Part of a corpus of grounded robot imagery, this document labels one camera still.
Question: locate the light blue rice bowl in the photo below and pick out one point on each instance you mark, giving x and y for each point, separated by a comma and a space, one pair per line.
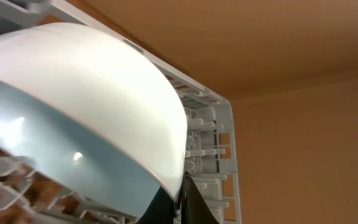
91, 113

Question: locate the grey dishwasher rack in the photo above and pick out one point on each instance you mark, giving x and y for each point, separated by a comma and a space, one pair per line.
210, 151

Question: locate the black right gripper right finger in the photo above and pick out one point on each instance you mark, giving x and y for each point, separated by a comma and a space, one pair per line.
194, 209

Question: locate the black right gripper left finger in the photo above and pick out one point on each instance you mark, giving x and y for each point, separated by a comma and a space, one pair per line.
160, 211

